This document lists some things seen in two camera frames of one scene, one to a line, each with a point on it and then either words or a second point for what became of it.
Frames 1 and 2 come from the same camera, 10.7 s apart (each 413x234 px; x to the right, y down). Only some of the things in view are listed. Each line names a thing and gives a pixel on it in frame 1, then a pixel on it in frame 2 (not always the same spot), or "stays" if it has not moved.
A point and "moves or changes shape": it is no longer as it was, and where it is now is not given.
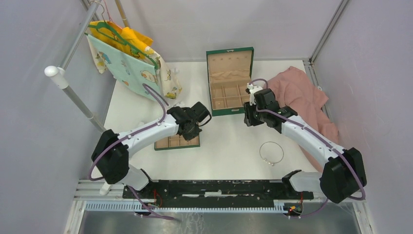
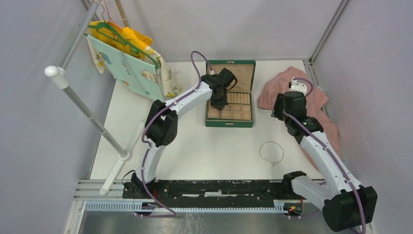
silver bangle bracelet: [272, 164] stays
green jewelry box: [230, 71] moves or changes shape
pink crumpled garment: [292, 90] stays
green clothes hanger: [126, 43] stays
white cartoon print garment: [169, 87] stays
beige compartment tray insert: [176, 141] to [239, 107]
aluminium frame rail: [309, 62] stays
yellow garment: [123, 39] stays
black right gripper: [248, 119] to [276, 112]
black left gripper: [195, 132] to [220, 105]
